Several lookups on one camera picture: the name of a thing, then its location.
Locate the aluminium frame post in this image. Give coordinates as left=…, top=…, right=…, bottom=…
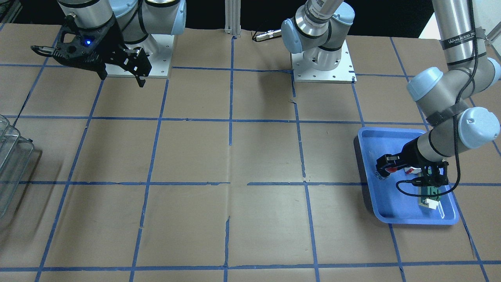
left=224, top=0, right=241, bottom=38

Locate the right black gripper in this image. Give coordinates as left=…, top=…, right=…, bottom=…
left=31, top=18, right=152, bottom=88

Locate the red emergency stop button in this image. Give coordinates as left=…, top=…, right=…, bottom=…
left=376, top=167, right=398, bottom=180

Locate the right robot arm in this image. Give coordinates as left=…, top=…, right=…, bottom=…
left=31, top=0, right=187, bottom=87

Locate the white circuit breaker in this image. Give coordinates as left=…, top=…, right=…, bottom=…
left=403, top=166, right=422, bottom=175

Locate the wire mesh basket shelf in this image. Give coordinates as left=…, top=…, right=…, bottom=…
left=0, top=116, right=34, bottom=218

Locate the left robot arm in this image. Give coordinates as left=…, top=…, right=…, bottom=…
left=375, top=0, right=500, bottom=192

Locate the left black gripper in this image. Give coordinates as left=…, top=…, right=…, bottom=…
left=376, top=138, right=449, bottom=196

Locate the blue plastic tray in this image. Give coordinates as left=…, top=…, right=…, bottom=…
left=357, top=127, right=459, bottom=225

